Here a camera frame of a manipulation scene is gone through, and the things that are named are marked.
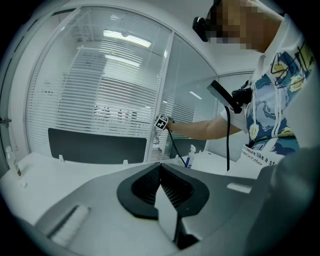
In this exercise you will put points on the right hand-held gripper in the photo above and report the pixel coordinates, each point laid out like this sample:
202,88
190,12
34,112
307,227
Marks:
162,122

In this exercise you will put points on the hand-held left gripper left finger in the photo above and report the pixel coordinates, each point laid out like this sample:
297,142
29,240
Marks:
100,220

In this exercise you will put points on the person's white printed shirt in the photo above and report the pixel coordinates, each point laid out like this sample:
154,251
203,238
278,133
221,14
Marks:
270,105

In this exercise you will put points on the person's right forearm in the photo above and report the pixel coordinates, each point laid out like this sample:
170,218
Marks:
205,128

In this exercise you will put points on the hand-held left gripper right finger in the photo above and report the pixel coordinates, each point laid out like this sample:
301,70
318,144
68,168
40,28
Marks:
220,195

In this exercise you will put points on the black chest-mounted monitor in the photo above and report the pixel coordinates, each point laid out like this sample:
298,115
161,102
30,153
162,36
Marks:
222,95

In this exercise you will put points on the black chest harness mount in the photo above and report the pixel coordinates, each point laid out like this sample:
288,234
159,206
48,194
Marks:
241,95

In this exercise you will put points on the black head-mounted camera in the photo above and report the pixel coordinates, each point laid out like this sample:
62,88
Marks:
201,25

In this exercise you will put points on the clear spray bottle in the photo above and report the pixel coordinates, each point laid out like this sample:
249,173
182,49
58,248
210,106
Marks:
190,160

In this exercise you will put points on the person's head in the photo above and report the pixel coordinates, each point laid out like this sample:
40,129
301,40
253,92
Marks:
250,30

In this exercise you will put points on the black desk divider panel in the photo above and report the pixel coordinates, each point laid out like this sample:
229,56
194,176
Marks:
100,147
201,145

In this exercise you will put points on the clear plastic desk clamp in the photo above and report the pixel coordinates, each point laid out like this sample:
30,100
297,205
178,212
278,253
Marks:
12,160

